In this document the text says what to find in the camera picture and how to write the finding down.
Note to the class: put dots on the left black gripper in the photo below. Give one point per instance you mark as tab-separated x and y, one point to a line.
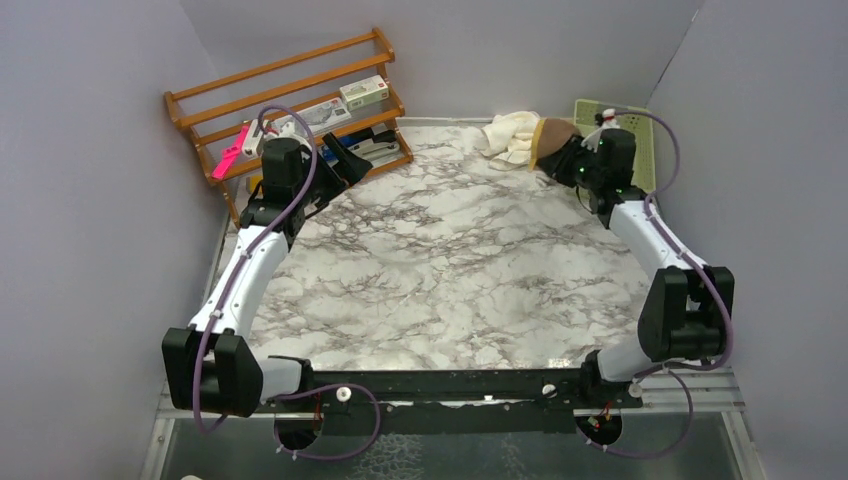
348	169

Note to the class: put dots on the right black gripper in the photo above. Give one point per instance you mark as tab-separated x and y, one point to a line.
556	165

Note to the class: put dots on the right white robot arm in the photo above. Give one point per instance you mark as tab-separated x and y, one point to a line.
685	321

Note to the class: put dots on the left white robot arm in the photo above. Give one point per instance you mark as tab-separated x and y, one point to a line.
209	365

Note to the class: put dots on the grey white stapler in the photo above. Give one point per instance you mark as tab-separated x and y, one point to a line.
376	148

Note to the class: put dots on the long white flat box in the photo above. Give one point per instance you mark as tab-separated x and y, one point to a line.
324	117

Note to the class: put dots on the cream white towel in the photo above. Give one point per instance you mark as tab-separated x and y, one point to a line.
508	140

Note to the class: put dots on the orange wooden rack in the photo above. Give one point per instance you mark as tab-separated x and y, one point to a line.
391	107

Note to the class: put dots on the green plastic basket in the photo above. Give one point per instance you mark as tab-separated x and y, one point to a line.
584	117

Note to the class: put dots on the white green box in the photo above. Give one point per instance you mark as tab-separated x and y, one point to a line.
364	92

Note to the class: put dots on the white silver device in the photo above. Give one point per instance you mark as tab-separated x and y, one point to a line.
253	140

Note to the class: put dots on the pink plastic tool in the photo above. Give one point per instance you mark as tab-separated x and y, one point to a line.
230	154

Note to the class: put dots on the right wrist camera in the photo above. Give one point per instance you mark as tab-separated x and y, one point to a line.
605	120

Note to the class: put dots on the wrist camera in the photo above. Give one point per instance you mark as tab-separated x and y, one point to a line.
283	128
605	120

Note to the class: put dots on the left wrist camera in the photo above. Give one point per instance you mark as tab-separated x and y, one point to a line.
283	128

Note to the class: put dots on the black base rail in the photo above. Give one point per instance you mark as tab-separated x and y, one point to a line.
353	403

